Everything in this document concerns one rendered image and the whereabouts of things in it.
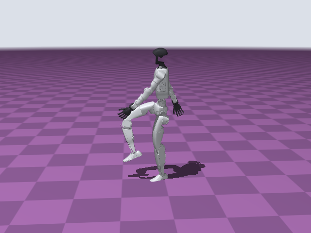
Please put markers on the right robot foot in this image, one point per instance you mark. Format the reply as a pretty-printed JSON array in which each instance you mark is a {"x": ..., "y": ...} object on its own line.
[{"x": 132, "y": 156}]

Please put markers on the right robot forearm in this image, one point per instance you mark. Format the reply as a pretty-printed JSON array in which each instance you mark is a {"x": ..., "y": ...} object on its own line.
[{"x": 172, "y": 95}]

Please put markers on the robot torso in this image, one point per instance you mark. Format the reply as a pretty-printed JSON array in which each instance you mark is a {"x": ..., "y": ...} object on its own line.
[{"x": 162, "y": 92}]

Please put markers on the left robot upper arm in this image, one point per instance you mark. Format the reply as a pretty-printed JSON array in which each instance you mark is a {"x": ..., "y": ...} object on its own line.
[{"x": 156, "y": 81}]

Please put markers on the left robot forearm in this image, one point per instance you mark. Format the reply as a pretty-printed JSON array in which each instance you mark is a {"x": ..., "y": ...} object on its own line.
[{"x": 141, "y": 99}]

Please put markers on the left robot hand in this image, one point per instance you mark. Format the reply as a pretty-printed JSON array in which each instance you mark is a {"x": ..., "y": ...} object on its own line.
[{"x": 126, "y": 111}]

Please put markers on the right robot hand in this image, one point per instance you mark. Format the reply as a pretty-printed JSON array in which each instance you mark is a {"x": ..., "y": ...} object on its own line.
[{"x": 177, "y": 107}]

